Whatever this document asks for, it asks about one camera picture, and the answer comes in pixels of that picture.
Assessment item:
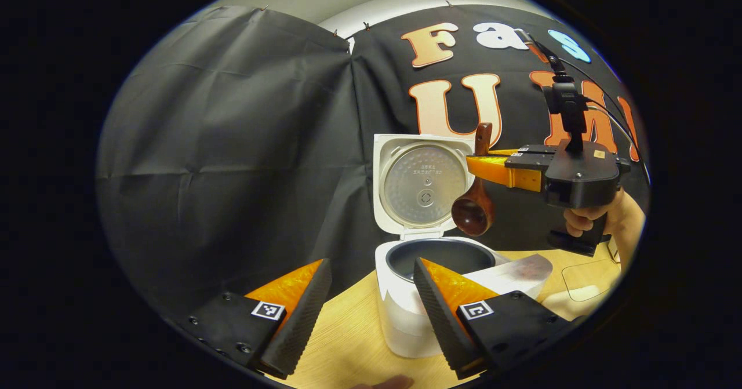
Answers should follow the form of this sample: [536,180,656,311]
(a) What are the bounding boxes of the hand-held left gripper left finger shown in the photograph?
[177,257,333,380]

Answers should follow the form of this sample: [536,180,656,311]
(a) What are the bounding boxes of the clear plastic container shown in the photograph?
[561,260,624,303]

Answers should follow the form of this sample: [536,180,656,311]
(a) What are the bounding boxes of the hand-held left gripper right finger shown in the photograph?
[413,257,572,381]

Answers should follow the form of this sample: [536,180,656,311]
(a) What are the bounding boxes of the black backdrop cloth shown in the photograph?
[96,3,650,314]

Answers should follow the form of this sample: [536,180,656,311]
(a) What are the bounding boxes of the white rice cooker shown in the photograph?
[373,133,553,359]

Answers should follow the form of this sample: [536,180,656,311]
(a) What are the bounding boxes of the brown wooden spoon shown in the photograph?
[451,122,496,237]

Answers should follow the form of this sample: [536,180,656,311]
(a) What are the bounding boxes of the black cable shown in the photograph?
[584,100,639,159]
[556,56,651,187]

